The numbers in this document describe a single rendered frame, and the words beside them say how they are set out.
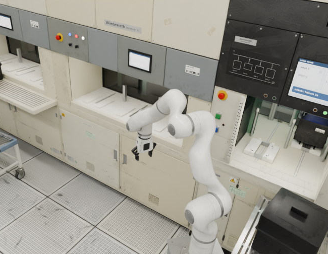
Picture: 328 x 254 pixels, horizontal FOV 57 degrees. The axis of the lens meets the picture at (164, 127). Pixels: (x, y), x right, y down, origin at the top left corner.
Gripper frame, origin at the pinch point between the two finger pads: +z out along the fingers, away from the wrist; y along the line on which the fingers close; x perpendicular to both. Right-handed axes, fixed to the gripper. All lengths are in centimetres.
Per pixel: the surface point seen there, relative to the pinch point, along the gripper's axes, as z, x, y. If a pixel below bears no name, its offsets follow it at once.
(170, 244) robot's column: 25, -46, -9
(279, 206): 0, -70, 41
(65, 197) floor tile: 100, 92, -28
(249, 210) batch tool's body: 45, -38, 66
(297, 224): 0, -82, 40
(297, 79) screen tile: -56, -42, 68
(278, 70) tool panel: -58, -32, 63
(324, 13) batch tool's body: -90, -44, 69
